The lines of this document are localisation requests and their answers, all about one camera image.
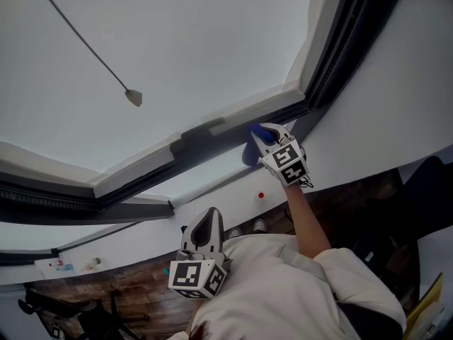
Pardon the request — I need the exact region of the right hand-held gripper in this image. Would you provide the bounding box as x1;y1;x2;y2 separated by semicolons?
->
250;123;311;188

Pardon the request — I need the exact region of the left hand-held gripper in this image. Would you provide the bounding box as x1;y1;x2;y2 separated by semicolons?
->
168;206;233;300

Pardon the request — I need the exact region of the blue cleaning cloth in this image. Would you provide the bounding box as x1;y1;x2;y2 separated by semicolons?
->
241;124;275;169

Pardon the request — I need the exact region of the person's right forearm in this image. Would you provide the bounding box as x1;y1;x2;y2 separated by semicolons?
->
285;184;332;260

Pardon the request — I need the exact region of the person's left forearm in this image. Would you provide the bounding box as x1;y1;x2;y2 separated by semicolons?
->
190;299;207;332

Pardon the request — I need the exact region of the person's white sweatshirt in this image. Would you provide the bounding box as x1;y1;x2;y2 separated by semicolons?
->
176;234;407;340

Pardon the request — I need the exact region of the black office chair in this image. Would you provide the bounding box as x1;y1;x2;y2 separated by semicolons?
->
353;156;453;311
17;288;151;340

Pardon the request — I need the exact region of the yellow cardboard box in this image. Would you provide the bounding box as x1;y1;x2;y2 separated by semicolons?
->
405;273;445;340

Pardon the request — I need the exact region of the black window handle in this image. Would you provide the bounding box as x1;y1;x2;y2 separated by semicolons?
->
169;117;227;159

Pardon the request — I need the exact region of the grey shoulder strap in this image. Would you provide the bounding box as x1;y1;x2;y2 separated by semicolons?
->
277;246;330;283

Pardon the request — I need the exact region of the blind pull cord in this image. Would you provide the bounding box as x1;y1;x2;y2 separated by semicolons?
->
30;0;144;108

